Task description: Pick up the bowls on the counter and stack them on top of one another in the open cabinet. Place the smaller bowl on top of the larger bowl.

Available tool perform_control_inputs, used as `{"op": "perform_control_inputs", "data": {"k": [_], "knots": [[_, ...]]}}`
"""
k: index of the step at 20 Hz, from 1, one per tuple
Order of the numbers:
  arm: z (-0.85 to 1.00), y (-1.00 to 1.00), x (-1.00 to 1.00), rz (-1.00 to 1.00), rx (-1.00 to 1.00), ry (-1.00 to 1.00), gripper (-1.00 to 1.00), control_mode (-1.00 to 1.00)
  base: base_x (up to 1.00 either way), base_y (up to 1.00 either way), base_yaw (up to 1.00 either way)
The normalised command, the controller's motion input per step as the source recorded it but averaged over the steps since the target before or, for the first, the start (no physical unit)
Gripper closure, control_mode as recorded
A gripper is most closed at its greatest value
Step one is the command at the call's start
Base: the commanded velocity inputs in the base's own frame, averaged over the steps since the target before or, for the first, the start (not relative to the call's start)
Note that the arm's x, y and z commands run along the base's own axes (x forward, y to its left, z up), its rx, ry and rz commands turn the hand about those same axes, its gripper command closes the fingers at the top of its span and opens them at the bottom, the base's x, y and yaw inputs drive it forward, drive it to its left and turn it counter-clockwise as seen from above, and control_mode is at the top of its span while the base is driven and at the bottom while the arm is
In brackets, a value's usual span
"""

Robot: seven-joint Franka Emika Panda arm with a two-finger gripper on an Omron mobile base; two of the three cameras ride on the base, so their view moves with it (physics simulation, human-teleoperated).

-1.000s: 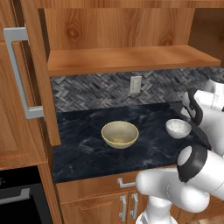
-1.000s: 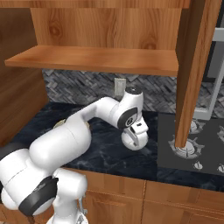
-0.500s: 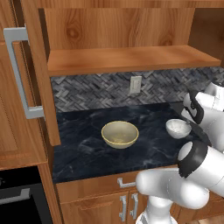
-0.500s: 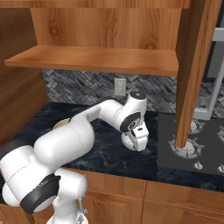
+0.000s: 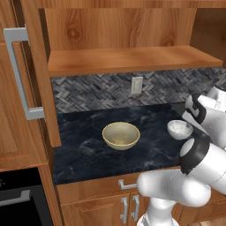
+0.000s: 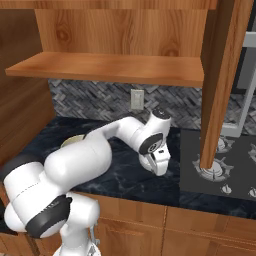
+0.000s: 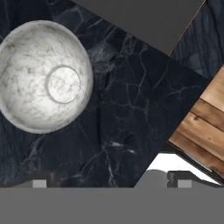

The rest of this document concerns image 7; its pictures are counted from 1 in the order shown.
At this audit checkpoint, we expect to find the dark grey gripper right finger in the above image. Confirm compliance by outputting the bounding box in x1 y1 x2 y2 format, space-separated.
167 170 223 189

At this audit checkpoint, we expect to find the dark blue cabinet panel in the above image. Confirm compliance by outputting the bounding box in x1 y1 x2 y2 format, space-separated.
168 0 224 81

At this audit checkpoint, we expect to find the white marble bowl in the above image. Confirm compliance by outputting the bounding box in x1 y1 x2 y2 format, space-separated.
0 19 95 135

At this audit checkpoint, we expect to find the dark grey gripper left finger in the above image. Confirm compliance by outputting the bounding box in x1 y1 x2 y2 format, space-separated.
8 170 56 189

